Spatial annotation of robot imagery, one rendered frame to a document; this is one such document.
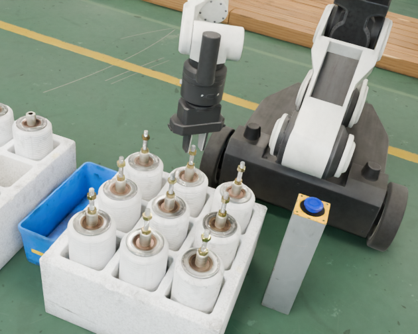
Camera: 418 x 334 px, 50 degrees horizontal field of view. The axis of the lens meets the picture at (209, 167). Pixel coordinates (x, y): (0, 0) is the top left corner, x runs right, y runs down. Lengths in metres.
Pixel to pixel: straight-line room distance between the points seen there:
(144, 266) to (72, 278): 0.16
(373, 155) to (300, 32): 1.32
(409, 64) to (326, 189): 1.51
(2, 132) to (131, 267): 0.57
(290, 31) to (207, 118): 1.79
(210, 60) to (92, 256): 0.45
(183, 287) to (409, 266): 0.77
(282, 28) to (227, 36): 1.85
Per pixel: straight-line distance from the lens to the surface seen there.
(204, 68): 0.86
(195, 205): 1.08
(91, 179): 1.35
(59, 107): 1.81
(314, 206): 0.96
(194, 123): 0.96
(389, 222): 1.31
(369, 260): 1.40
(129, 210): 1.01
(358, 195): 1.30
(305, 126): 1.11
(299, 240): 1.00
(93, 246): 0.93
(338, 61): 1.23
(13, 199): 1.15
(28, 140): 1.22
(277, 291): 1.13
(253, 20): 2.75
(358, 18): 1.23
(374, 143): 1.59
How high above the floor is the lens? 0.92
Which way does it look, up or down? 37 degrees down
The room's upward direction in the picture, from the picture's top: 10 degrees clockwise
